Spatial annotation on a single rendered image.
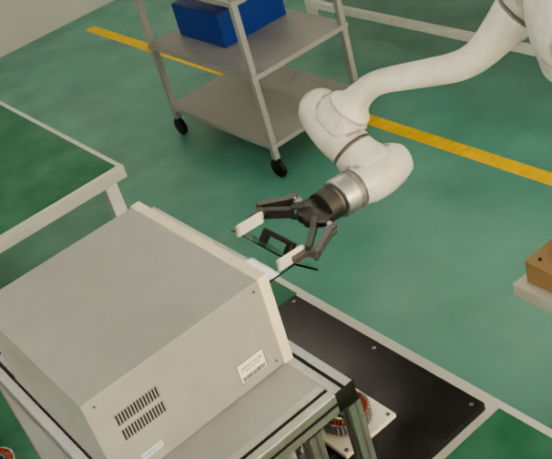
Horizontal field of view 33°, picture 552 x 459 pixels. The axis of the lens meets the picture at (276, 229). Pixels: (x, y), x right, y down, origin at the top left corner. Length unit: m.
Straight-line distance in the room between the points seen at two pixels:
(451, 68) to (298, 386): 0.70
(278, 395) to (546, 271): 0.87
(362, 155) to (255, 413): 0.65
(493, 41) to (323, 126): 0.42
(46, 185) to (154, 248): 1.69
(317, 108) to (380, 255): 1.80
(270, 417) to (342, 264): 2.18
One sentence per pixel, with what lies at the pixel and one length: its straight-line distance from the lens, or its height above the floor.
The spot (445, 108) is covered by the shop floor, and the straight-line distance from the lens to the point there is 4.71.
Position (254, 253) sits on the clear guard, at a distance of 2.11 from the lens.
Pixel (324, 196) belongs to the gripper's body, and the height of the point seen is 1.22.
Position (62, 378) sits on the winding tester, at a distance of 1.58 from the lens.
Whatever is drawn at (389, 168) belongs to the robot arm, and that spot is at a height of 1.21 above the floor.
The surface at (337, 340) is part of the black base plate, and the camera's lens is 2.27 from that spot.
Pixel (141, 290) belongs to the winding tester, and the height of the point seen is 1.32.
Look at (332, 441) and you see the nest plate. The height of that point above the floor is 0.78.
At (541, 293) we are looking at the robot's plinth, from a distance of 2.34.
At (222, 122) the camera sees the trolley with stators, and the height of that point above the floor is 0.18.
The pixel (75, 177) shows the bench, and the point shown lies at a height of 0.75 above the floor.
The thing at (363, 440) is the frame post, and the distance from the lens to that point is 1.80.
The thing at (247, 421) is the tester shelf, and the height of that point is 1.11.
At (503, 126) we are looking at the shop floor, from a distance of 4.48.
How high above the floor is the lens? 2.27
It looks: 34 degrees down
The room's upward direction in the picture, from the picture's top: 17 degrees counter-clockwise
